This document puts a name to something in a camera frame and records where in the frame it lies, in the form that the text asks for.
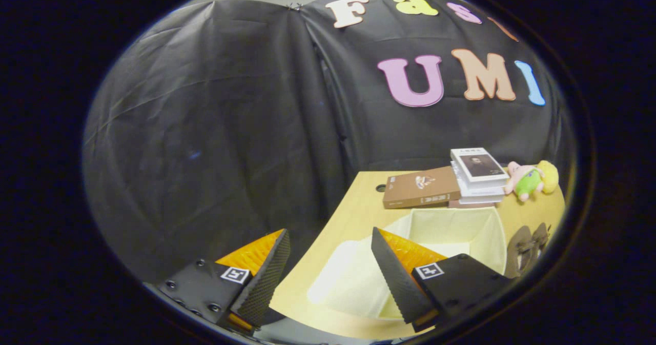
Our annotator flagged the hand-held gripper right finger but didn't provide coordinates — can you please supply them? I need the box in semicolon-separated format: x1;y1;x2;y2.
371;227;514;334

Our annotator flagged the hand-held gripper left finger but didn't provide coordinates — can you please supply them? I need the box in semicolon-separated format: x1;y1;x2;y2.
157;228;292;334

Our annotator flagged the beige fabric storage box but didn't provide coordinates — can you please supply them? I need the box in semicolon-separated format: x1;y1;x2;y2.
306;207;508;321

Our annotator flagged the brown fuzzy shoe with bow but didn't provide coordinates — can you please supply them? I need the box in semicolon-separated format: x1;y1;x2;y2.
528;222;553;265
504;226;532;279

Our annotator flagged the brown hardcover book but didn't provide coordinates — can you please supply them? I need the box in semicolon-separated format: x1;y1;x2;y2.
382;166;462;210

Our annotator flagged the white book with portrait cover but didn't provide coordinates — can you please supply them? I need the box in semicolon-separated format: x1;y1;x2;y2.
450;147;510;184

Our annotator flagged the black backdrop cloth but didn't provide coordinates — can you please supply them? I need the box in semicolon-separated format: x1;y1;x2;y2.
82;0;575;290

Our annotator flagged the green and yellow plush toy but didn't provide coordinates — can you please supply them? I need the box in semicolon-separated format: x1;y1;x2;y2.
504;160;560;202

